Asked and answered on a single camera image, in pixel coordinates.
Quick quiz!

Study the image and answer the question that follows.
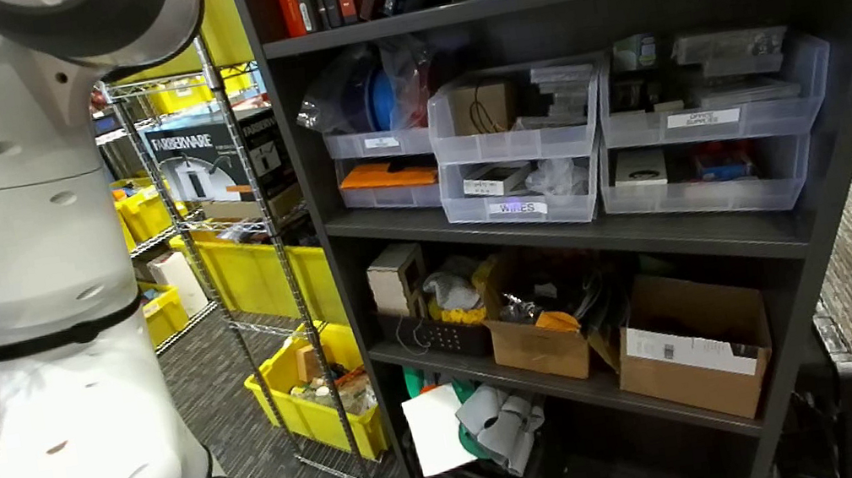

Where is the grey and white box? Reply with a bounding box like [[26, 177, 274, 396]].
[[362, 239, 433, 324]]

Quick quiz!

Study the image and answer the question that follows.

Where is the small clear plastic bin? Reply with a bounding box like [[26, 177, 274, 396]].
[[334, 145, 446, 224], [323, 117, 437, 171]]

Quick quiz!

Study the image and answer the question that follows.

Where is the orange flat packet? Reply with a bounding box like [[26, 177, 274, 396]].
[[337, 151, 440, 200]]

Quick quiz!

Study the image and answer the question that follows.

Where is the medium clear plastic bin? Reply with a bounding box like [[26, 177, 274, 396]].
[[435, 139, 614, 246], [420, 51, 624, 181]]

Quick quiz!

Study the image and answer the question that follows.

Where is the black perforated basket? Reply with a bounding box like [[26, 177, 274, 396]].
[[376, 296, 496, 372]]

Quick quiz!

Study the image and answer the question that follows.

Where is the black bookshelf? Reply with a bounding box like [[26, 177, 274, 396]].
[[228, 0, 852, 478]]

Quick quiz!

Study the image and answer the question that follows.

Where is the small brown cardboard box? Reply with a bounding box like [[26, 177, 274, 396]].
[[446, 75, 522, 140]]

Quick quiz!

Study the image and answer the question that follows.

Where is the bag of filament spools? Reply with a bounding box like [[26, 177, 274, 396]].
[[285, 31, 453, 150]]

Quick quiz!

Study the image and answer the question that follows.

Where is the open cardboard box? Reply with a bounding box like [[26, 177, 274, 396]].
[[473, 236, 638, 394]]

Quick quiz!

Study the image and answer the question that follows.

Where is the large yellow bin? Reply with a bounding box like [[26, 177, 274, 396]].
[[167, 207, 348, 351]]

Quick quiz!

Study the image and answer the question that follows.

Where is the white sheet of paper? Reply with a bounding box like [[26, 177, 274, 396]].
[[398, 380, 481, 478]]

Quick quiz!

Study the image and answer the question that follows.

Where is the heap of grey cloths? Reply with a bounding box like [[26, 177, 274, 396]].
[[452, 374, 555, 478]]

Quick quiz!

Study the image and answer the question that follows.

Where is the yellow bin with items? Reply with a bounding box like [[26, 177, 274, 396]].
[[237, 313, 391, 478]]

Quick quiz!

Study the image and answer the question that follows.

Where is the black cookware box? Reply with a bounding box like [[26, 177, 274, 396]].
[[138, 102, 304, 234]]

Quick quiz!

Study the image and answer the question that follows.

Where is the small yellow bin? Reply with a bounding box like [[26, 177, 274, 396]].
[[111, 172, 180, 247], [137, 275, 194, 350]]

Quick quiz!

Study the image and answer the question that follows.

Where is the large clear plastic bin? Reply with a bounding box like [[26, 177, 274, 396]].
[[594, 117, 825, 239], [590, 20, 844, 166]]

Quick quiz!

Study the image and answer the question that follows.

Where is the cardboard box with label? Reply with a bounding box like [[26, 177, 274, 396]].
[[603, 256, 784, 439]]

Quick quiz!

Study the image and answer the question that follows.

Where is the metal wire rack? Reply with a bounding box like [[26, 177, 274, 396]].
[[93, 23, 377, 478]]

